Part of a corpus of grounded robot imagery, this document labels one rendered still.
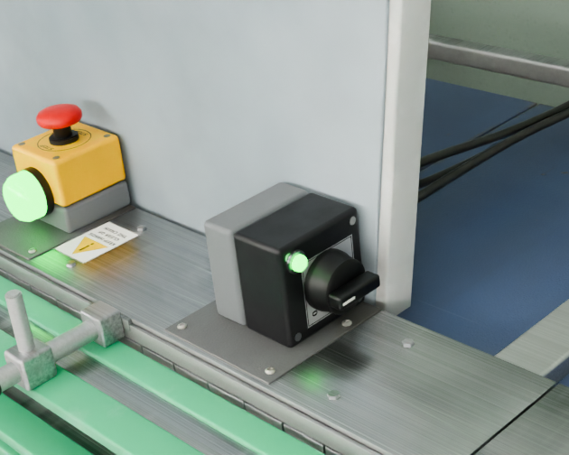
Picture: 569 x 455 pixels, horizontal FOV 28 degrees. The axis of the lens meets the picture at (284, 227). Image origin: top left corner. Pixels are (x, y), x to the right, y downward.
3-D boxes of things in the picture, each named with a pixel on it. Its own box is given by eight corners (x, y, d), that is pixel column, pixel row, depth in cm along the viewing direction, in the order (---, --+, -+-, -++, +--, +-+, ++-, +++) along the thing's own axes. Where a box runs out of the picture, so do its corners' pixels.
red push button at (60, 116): (33, 147, 100) (25, 111, 99) (70, 131, 103) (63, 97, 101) (59, 157, 98) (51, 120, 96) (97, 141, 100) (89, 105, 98)
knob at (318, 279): (349, 292, 82) (385, 307, 80) (306, 320, 79) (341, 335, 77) (345, 237, 80) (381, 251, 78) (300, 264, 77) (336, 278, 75)
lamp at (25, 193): (30, 207, 102) (2, 219, 100) (20, 161, 100) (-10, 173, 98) (59, 219, 99) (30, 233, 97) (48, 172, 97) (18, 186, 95)
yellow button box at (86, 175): (91, 185, 108) (25, 215, 103) (76, 112, 104) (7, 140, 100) (136, 203, 103) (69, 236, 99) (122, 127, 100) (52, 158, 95)
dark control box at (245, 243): (294, 268, 89) (216, 315, 84) (284, 177, 86) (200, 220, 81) (373, 300, 84) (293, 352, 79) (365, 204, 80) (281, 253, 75)
